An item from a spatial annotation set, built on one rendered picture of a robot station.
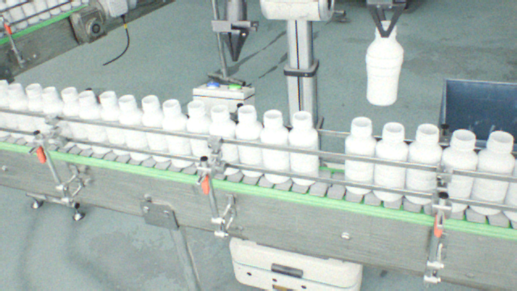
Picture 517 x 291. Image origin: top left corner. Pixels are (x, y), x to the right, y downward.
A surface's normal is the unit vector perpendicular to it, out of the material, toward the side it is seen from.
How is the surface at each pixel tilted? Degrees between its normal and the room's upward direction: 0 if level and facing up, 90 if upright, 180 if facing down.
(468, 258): 90
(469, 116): 90
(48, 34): 90
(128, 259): 0
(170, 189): 90
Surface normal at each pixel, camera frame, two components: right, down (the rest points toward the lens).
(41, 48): 0.78, 0.27
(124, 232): -0.11, -0.83
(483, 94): -0.36, 0.55
